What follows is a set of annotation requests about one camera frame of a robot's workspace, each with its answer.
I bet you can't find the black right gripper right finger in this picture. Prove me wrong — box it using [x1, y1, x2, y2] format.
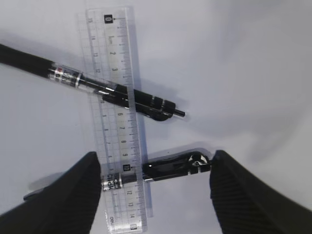
[210, 150, 312, 234]

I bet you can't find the black pen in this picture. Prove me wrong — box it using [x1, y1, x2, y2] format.
[0, 44, 185, 121]
[23, 151, 211, 202]

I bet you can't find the clear plastic ruler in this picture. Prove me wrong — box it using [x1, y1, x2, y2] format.
[78, 7, 147, 234]

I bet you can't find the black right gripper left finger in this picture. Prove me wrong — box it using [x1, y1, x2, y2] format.
[0, 152, 101, 234]

